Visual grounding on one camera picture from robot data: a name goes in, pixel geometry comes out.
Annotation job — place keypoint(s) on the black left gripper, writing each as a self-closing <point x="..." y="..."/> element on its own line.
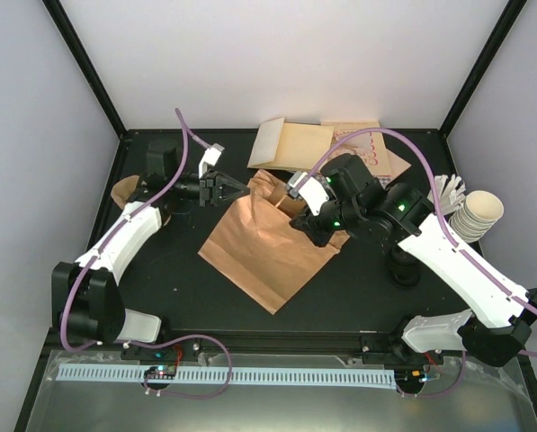
<point x="210" y="184"/>

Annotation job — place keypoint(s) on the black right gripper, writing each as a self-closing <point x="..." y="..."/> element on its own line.
<point x="306" y="222"/>

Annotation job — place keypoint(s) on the brown paper bag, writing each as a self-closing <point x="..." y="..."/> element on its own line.
<point x="254" y="246"/>

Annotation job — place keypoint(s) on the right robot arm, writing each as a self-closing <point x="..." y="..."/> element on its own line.
<point x="499" y="316"/>

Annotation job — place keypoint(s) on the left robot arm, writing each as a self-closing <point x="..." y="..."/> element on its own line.
<point x="86" y="301"/>

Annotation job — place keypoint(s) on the white paper cup stack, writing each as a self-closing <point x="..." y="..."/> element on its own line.
<point x="351" y="182"/>

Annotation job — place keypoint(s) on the yellow padded envelope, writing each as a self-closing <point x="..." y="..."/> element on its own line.
<point x="281" y="145"/>

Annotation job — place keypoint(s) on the black lid stack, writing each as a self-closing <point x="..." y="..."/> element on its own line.
<point x="404" y="269"/>

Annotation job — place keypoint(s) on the tan flat paper bag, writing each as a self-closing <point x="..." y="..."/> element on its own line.
<point x="398" y="165"/>

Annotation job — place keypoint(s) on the cakes printed paper bag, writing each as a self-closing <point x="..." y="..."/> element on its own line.
<point x="369" y="147"/>

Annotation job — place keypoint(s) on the brown cardboard cup carrier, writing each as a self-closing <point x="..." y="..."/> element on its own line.
<point x="123" y="190"/>

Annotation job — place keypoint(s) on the jar of white stirrers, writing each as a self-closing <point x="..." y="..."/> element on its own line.
<point x="450" y="190"/>

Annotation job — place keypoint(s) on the white lid stack on sleeve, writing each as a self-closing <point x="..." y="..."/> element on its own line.
<point x="480" y="211"/>

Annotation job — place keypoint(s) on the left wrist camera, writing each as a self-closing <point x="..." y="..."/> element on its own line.
<point x="209" y="158"/>

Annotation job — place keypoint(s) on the light blue cable duct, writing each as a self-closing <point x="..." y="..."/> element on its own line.
<point x="258" y="376"/>

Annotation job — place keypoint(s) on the black frame post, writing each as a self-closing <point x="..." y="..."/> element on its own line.
<point x="494" y="42"/>
<point x="76" y="47"/>

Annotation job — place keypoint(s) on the right black frame post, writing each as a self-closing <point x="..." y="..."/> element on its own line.
<point x="494" y="42"/>

